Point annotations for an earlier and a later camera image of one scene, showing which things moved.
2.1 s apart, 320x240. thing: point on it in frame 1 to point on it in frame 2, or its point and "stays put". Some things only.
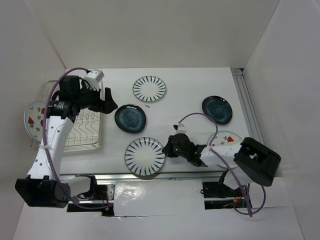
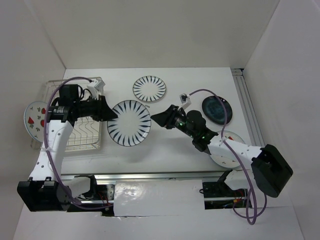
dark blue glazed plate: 218,108 stays put
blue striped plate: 149,88 stays put
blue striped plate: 144,156 to 133,125
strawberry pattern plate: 34,116 stays put
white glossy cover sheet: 158,198 stays put
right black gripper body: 182,153 to 179,121
